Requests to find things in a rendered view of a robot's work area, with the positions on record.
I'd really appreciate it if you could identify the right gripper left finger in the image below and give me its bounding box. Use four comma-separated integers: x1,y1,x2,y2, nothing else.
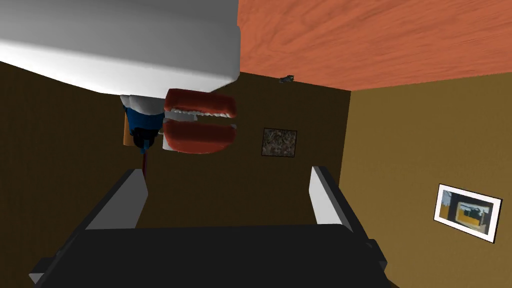
75,168,149,231

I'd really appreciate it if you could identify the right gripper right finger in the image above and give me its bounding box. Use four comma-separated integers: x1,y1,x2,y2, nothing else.
308,165,362,234

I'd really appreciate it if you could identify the red denture model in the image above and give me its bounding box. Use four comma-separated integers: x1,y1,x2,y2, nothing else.
161,88,238,155

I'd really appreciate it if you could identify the white table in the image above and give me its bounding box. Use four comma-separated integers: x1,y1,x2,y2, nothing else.
0,0,242,100

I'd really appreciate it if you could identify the dark mottled wall picture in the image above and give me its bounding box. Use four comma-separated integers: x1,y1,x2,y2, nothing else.
261,127,299,158

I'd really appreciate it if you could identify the white framed wall picture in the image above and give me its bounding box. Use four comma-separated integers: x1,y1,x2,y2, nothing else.
433,183,503,245

